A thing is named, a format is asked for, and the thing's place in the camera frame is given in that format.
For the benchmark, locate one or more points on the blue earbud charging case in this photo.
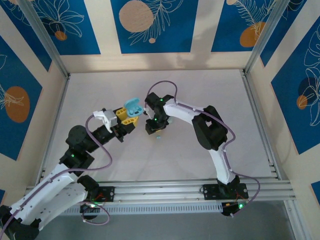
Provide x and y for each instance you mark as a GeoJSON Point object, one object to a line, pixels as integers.
{"type": "Point", "coordinates": [133, 105]}

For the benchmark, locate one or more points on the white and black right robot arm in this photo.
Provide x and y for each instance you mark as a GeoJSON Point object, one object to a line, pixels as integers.
{"type": "Point", "coordinates": [210, 127]}

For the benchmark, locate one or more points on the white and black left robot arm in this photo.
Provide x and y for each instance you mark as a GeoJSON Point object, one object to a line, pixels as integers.
{"type": "Point", "coordinates": [57, 197]}

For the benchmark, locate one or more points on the black controller board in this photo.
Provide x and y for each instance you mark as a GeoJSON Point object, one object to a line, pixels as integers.
{"type": "Point", "coordinates": [228, 210]}
{"type": "Point", "coordinates": [86, 210]}

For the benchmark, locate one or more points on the aluminium side rail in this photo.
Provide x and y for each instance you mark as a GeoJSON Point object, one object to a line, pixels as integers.
{"type": "Point", "coordinates": [58, 107]}
{"type": "Point", "coordinates": [252, 100]}

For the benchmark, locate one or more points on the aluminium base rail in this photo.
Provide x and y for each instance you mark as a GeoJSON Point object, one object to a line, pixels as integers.
{"type": "Point", "coordinates": [162, 190]}

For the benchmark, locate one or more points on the aluminium frame post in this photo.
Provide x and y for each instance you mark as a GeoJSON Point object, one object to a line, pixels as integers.
{"type": "Point", "coordinates": [47, 40]}
{"type": "Point", "coordinates": [265, 37]}

